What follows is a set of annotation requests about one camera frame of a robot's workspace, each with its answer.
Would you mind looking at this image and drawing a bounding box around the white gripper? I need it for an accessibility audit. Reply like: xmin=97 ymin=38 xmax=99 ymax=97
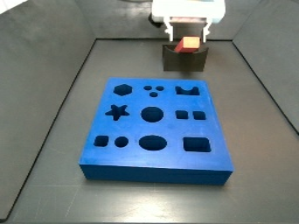
xmin=152 ymin=0 xmax=225 ymax=43

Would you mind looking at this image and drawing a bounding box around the black curved fixture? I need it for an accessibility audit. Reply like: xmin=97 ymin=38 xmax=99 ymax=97
xmin=163 ymin=45 xmax=209 ymax=72

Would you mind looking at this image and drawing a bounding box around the red rectangular block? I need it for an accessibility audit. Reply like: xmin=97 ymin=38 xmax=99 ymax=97
xmin=173 ymin=37 xmax=201 ymax=53

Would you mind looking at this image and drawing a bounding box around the blue foam shape board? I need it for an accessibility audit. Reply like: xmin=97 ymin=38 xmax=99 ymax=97
xmin=78 ymin=78 xmax=233 ymax=186

